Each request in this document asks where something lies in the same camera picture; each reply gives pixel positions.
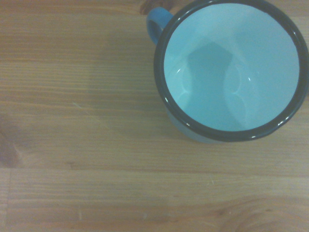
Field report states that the light blue enamel mug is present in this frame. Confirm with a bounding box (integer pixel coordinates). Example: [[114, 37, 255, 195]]
[[146, 0, 309, 144]]

